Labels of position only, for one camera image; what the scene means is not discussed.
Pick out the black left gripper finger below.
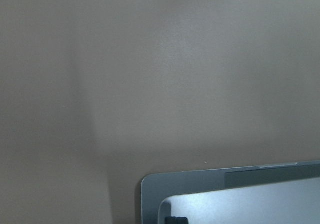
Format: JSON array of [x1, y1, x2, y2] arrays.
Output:
[[164, 216, 188, 224]]

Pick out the grey laptop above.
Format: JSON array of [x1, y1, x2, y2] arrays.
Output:
[[140, 161, 320, 223]]

